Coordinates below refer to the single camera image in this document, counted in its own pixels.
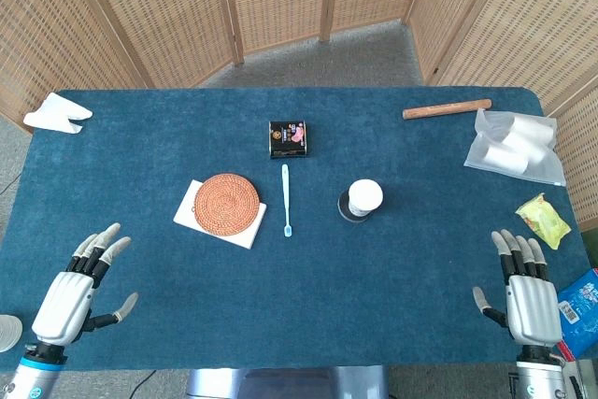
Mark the blue table cloth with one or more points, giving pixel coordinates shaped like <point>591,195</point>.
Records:
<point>299,287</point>

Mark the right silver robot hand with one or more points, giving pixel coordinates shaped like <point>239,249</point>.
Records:
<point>532,310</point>

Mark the white paper roll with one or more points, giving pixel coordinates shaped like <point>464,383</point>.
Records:
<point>523,146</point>
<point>504,159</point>
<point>532,128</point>

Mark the white crumpled cloth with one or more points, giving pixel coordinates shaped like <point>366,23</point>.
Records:
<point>56,114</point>

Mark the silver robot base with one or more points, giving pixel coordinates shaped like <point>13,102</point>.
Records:
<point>285,382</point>

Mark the black round coaster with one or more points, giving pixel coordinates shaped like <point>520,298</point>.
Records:
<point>343,209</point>

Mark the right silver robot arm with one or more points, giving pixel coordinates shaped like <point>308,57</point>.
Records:
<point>542,375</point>

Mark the light blue toothbrush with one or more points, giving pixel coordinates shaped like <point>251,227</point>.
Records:
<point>286,193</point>

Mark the wooden rolling pin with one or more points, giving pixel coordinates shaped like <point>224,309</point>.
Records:
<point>446,108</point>

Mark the woven round rattan mat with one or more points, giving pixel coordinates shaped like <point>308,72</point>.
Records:
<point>227,205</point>

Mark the yellow green snack packet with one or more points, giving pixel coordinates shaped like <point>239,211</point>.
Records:
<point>544,221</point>

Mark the white paper cup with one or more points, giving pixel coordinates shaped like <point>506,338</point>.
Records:
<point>365,195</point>

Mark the blue printed package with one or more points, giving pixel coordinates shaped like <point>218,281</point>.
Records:
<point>581,310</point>

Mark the white square tile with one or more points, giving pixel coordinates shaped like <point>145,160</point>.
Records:
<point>184,217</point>

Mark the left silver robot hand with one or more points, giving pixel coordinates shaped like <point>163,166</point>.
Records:
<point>63,305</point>

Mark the black printed box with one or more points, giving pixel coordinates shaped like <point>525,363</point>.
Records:
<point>289,138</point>

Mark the translucent zip bag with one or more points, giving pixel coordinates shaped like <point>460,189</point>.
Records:
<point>546,170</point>

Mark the bamboo folding screen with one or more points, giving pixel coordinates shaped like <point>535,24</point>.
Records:
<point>163,11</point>

